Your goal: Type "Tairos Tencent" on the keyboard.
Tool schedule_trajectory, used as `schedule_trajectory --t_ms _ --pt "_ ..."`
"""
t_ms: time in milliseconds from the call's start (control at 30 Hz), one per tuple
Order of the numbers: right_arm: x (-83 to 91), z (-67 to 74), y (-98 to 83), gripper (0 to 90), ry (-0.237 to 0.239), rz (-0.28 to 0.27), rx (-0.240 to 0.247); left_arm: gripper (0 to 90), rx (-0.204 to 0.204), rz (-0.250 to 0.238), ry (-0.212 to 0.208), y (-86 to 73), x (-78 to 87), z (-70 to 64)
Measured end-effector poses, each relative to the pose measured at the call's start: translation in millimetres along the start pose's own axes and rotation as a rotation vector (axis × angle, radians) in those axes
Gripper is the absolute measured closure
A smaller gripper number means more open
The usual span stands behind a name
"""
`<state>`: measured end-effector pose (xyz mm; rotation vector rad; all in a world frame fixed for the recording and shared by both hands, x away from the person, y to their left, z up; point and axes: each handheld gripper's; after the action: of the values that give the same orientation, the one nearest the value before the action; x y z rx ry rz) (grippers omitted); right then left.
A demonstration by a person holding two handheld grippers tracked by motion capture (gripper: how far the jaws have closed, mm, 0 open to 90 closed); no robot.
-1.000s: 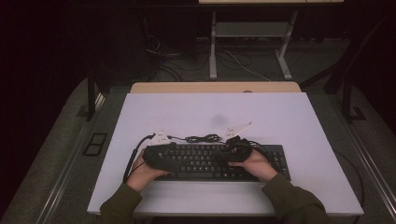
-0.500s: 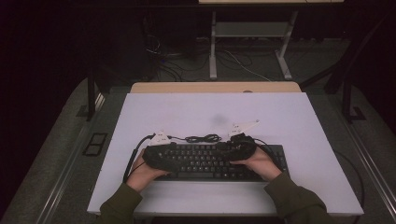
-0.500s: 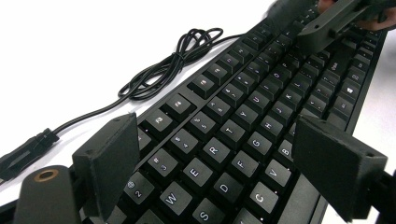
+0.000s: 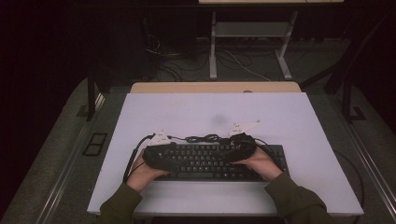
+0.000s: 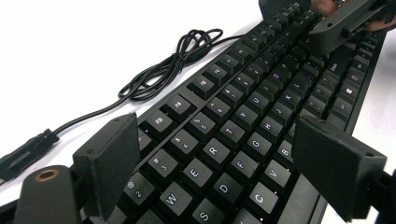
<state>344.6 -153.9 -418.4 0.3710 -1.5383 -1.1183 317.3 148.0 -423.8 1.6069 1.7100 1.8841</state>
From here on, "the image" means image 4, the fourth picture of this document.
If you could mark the white metal desk frame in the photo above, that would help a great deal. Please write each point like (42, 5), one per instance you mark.
(249, 29)

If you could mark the black tripod legs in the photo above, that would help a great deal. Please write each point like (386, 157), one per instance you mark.
(334, 84)

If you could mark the black floor outlet frame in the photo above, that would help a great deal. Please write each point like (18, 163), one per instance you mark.
(95, 144)

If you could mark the person's right hand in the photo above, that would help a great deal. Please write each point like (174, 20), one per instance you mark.
(261, 165)

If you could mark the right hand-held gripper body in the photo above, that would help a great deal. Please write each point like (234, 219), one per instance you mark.
(246, 146)

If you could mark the person's left hand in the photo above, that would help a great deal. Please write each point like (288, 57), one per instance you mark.
(143, 175)

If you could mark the black computer keyboard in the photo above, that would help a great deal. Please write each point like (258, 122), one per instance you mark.
(199, 175)

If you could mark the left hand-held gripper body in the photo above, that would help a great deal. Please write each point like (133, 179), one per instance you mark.
(152, 155)

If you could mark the black metal stand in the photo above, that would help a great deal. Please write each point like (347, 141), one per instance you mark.
(346, 99)
(91, 99)

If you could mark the aluminium floor rail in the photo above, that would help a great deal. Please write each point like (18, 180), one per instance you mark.
(58, 186)
(378, 183)

